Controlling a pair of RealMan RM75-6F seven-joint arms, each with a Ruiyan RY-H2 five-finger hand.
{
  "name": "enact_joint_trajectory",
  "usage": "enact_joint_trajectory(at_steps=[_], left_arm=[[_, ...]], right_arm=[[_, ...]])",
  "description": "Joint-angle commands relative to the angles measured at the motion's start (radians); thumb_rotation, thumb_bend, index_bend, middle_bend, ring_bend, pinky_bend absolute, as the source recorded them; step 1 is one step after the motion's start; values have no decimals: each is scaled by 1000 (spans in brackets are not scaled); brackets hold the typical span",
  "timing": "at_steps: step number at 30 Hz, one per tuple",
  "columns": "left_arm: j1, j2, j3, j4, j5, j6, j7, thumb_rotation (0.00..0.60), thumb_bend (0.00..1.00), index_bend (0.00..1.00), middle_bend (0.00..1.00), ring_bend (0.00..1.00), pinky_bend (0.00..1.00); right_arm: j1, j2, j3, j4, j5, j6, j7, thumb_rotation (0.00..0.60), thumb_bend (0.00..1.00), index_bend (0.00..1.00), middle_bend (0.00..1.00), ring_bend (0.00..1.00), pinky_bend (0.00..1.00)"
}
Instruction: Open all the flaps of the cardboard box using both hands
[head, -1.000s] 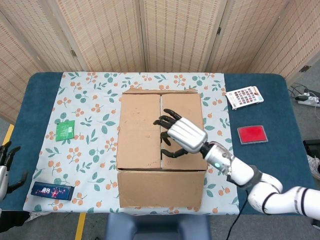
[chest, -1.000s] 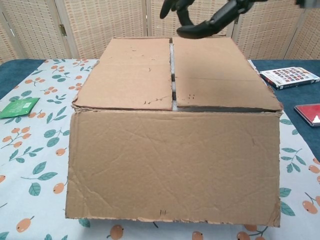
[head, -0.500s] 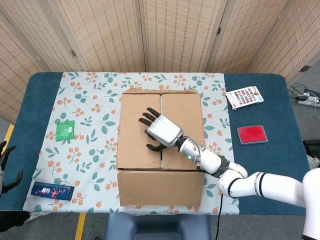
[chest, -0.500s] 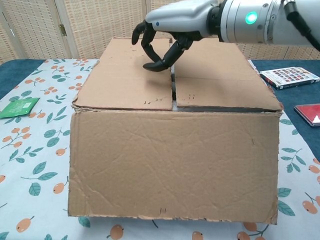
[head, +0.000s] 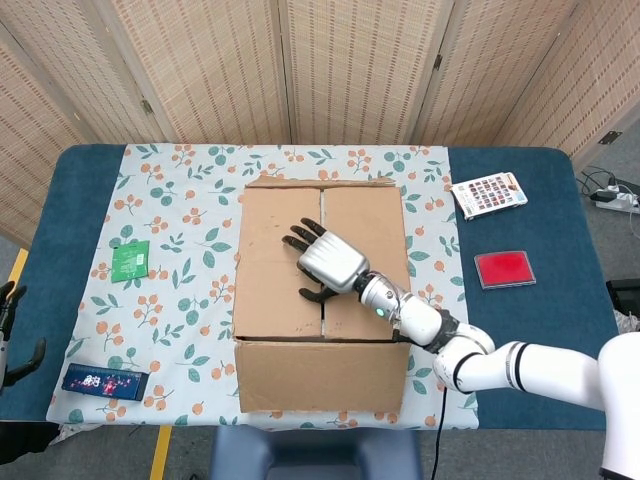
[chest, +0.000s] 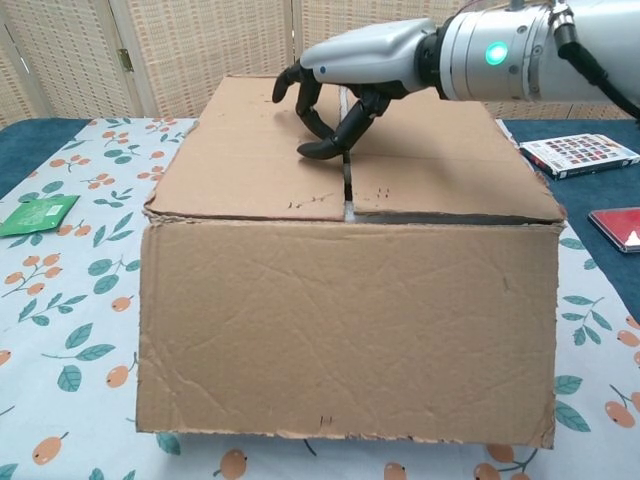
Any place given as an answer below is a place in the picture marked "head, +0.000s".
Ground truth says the cardboard box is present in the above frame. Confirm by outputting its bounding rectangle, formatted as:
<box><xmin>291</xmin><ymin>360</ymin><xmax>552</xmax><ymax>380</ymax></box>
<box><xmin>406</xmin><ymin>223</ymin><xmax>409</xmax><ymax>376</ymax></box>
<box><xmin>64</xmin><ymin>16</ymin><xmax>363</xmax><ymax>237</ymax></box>
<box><xmin>232</xmin><ymin>173</ymin><xmax>412</xmax><ymax>415</ymax></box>

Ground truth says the dark blue rectangular box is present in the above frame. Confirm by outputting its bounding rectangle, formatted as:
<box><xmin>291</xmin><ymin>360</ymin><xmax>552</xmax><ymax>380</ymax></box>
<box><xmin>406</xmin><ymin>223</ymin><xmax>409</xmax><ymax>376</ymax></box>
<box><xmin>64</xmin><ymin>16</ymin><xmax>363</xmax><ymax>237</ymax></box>
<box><xmin>61</xmin><ymin>363</ymin><xmax>151</xmax><ymax>402</ymax></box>

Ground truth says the green sachet packet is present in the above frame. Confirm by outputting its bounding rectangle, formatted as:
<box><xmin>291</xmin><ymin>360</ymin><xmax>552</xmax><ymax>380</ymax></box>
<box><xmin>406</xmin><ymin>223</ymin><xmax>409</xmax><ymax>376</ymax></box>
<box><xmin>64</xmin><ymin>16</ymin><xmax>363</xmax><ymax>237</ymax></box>
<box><xmin>110</xmin><ymin>239</ymin><xmax>151</xmax><ymax>284</ymax></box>

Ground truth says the black floor object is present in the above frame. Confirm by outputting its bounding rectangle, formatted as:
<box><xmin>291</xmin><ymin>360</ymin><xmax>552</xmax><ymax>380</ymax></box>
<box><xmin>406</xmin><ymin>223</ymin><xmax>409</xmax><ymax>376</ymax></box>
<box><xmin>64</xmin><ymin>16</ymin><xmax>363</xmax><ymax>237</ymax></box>
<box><xmin>605</xmin><ymin>278</ymin><xmax>640</xmax><ymax>312</ymax></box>

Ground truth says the floral print tablecloth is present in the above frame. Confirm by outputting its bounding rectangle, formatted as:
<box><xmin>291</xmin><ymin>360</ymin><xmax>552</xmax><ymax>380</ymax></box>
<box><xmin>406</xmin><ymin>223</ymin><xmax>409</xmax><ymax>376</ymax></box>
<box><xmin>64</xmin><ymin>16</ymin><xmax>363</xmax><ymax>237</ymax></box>
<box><xmin>45</xmin><ymin>143</ymin><xmax>480</xmax><ymax>431</ymax></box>

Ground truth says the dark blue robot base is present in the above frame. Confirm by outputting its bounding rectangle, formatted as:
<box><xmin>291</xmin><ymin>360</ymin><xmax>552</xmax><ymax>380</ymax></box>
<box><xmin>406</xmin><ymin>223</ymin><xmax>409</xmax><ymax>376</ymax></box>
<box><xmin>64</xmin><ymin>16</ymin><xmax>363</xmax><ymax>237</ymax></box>
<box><xmin>209</xmin><ymin>425</ymin><xmax>424</xmax><ymax>480</ymax></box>

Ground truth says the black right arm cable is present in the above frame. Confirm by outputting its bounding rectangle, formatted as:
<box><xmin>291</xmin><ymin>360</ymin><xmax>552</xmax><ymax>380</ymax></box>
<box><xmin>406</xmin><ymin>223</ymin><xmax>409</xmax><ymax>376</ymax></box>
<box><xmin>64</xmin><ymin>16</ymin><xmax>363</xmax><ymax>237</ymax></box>
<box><xmin>430</xmin><ymin>383</ymin><xmax>450</xmax><ymax>480</ymax></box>

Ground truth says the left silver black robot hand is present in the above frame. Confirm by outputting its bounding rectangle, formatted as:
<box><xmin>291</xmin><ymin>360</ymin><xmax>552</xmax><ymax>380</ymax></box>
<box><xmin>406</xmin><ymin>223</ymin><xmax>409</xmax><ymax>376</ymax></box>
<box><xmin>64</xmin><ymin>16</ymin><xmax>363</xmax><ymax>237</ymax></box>
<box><xmin>0</xmin><ymin>282</ymin><xmax>47</xmax><ymax>389</ymax></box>

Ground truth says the colourful patterned card box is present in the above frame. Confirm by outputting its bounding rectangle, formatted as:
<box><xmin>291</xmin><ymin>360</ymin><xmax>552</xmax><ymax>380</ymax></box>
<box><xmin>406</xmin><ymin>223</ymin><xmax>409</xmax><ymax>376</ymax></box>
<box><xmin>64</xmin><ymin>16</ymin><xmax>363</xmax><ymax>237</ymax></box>
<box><xmin>450</xmin><ymin>171</ymin><xmax>529</xmax><ymax>222</ymax></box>

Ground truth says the woven folding screen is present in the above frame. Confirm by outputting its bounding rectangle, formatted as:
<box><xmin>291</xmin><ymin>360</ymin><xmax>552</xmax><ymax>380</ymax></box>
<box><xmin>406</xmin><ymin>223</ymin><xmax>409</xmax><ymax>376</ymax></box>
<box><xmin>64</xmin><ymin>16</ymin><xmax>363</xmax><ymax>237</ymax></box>
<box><xmin>0</xmin><ymin>0</ymin><xmax>640</xmax><ymax>249</ymax></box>

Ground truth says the red ink pad case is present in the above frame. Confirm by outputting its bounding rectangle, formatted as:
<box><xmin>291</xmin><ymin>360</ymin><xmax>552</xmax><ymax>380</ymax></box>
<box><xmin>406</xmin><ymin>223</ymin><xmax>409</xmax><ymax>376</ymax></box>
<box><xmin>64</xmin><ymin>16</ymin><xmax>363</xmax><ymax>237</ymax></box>
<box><xmin>473</xmin><ymin>250</ymin><xmax>537</xmax><ymax>290</ymax></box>

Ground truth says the black floor cable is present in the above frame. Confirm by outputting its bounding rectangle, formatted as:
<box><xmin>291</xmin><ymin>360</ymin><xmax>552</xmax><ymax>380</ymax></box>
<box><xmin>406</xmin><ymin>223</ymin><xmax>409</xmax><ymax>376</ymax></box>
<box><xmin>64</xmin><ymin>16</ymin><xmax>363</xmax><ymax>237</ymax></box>
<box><xmin>579</xmin><ymin>167</ymin><xmax>624</xmax><ymax>192</ymax></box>

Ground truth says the white power strip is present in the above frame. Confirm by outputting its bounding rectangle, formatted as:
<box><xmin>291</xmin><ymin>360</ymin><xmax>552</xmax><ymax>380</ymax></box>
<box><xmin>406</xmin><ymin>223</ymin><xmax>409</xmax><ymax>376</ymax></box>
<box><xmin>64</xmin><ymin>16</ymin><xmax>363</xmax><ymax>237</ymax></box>
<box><xmin>592</xmin><ymin>184</ymin><xmax>640</xmax><ymax>212</ymax></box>

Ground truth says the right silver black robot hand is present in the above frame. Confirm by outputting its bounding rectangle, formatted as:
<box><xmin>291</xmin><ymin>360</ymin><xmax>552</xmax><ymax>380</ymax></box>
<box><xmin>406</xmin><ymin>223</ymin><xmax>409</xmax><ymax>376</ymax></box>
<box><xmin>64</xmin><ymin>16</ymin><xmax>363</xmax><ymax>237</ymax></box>
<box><xmin>282</xmin><ymin>217</ymin><xmax>372</xmax><ymax>304</ymax></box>

